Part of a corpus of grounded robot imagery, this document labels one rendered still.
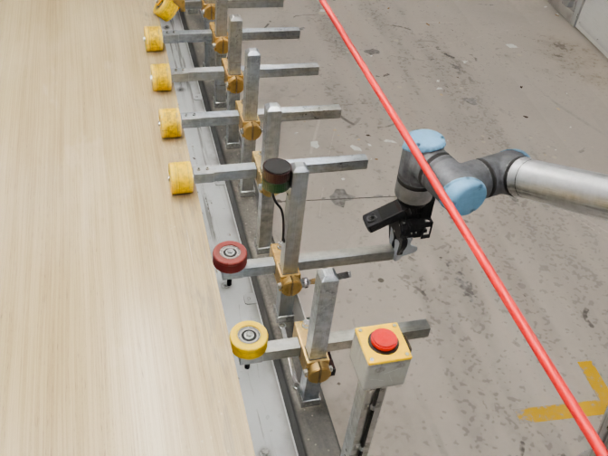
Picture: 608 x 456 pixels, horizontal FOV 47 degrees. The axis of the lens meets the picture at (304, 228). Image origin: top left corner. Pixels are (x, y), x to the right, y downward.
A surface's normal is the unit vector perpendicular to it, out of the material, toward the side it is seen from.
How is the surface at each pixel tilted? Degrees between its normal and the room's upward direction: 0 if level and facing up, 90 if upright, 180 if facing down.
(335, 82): 0
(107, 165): 0
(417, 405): 0
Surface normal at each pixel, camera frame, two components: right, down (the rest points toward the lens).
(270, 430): 0.09, -0.74
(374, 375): 0.25, 0.66
